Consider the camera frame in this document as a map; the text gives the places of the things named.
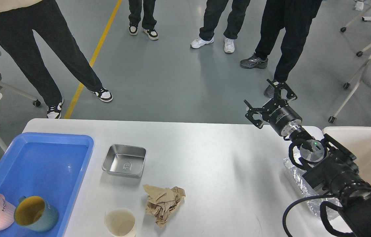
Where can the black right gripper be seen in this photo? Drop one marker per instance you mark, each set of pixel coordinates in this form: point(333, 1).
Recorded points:
point(282, 115)

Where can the stainless steel rectangular tray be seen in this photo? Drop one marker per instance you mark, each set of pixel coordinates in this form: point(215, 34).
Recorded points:
point(124, 161)

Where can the blue-green mug yellow inside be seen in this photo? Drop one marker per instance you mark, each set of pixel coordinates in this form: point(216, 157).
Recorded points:
point(35, 214)

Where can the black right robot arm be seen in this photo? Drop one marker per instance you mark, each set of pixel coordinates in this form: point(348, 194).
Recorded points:
point(329, 167)

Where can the person with grey sneakers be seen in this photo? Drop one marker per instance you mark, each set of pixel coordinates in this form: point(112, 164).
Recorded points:
point(295, 16)

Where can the crushed clear plastic bottle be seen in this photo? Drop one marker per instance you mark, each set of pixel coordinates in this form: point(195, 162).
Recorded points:
point(301, 186)

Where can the crumpled brown paper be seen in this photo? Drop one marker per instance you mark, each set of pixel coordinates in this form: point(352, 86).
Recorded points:
point(162, 202)

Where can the person with black-white sneakers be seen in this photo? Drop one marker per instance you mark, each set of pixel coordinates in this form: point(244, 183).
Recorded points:
point(142, 10)

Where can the white paper cup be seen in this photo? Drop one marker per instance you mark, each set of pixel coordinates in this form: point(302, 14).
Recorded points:
point(121, 222)

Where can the blue plastic tray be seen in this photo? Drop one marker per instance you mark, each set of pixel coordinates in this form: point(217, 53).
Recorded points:
point(48, 165)

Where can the person in cream top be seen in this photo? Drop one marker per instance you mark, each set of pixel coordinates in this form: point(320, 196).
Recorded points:
point(18, 20)

